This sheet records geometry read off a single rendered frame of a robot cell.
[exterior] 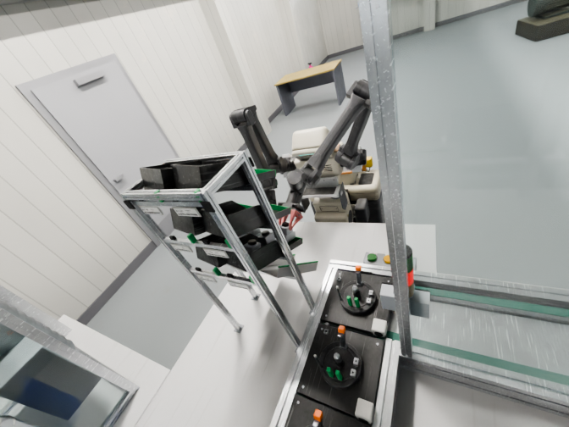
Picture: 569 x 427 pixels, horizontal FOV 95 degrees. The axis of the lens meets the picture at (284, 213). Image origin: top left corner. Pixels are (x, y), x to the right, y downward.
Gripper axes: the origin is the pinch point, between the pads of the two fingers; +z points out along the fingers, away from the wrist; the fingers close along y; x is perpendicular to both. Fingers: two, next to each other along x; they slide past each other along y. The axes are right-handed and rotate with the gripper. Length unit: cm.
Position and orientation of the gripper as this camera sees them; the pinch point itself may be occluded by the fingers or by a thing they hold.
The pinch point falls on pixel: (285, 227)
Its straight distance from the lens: 102.6
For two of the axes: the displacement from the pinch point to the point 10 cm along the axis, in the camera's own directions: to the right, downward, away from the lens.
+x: 4.9, 3.7, 7.9
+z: -2.9, 9.2, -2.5
